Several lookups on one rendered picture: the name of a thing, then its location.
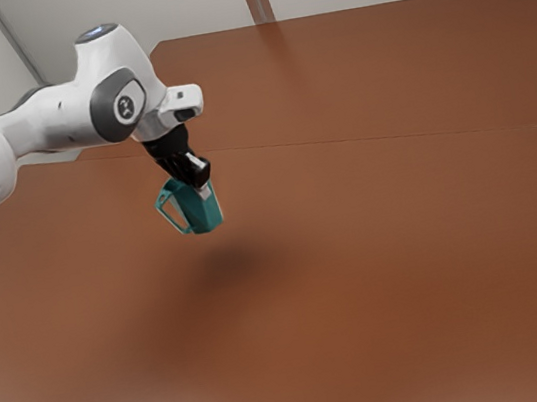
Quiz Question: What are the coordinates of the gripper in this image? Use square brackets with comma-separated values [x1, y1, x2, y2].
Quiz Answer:
[138, 120, 217, 209]

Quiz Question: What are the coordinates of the teal faceted mug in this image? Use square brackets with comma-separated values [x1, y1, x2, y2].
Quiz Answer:
[150, 169, 228, 240]

